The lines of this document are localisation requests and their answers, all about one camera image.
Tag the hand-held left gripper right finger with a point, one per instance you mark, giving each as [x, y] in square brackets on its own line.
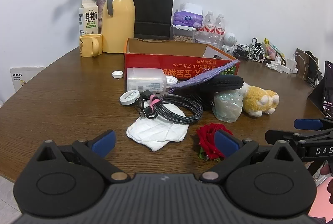
[225, 143]

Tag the yellow plush toy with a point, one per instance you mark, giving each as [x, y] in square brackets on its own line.
[260, 101]

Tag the black paper bag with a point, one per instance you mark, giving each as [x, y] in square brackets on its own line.
[153, 5]

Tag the yellow thermos jug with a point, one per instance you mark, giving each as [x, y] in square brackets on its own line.
[118, 21]

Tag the yellow snack packet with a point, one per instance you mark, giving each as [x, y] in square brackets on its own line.
[273, 48]

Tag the white paper napkin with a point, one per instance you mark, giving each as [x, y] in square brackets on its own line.
[156, 133]

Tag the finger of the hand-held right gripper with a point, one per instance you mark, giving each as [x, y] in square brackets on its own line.
[309, 124]
[281, 134]

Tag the black tablet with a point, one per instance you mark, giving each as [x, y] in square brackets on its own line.
[324, 91]

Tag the white carton box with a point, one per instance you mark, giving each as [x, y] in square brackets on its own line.
[26, 78]

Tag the white robot speaker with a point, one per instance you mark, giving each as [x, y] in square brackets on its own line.
[229, 39]

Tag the clear plastic bag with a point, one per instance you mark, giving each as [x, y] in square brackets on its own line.
[227, 107]

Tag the white round charger puck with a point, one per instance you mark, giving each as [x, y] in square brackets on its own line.
[129, 97]

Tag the red artificial rose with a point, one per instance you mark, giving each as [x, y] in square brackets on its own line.
[206, 143]

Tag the pinkish glass vase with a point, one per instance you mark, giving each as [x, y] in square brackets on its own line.
[100, 13]

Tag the yellow mug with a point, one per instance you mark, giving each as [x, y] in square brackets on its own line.
[88, 45]

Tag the pink garment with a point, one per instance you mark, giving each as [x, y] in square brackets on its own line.
[324, 200]

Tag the black zipper pouch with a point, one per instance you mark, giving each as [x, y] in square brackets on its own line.
[221, 83]

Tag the red cardboard box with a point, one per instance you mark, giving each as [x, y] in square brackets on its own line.
[156, 62]

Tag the purple tissue pack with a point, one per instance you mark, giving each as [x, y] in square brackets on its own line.
[187, 18]

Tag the crumpled white paper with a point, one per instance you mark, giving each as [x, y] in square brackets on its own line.
[274, 64]

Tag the white ribbed lid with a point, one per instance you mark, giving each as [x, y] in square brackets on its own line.
[172, 80]

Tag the clear water bottle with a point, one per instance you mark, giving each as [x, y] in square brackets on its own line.
[209, 22]
[220, 25]

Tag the clear snack container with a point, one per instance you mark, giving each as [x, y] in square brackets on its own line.
[182, 34]

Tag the purple knit pouch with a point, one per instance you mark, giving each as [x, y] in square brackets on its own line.
[205, 77]

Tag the brown cardboard stand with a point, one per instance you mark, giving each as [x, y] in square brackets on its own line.
[308, 65]

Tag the translucent plastic container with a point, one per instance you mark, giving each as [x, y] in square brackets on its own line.
[145, 79]

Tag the white charger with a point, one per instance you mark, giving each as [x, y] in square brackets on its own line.
[291, 65]

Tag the white milk carton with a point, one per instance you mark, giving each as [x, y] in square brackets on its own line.
[88, 18]

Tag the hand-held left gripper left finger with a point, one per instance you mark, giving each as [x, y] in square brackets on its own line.
[105, 142]

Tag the small white bottle cap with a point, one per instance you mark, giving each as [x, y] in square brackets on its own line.
[117, 74]

